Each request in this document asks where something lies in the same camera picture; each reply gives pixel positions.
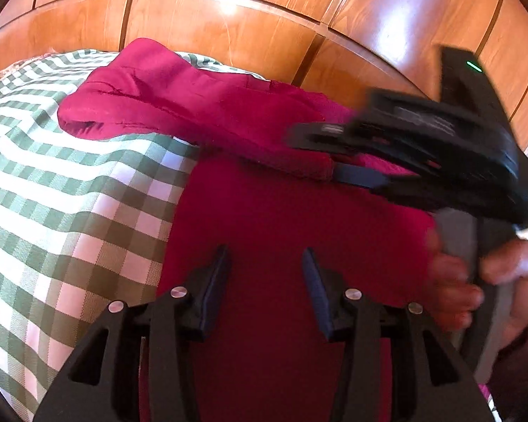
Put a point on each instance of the person's right hand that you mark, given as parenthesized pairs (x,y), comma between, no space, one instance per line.
(449,290)

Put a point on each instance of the dark red knit garment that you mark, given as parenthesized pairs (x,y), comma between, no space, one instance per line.
(255,211)

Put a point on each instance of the green checked blanket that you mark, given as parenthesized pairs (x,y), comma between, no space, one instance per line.
(70,184)

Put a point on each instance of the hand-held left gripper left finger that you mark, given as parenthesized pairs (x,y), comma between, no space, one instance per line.
(211,299)

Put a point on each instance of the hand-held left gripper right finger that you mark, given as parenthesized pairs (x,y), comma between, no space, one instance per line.
(317,290)

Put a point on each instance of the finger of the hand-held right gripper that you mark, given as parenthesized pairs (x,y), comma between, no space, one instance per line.
(317,134)
(356,176)

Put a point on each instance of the wooden panelled headboard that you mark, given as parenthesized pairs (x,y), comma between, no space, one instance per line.
(202,17)

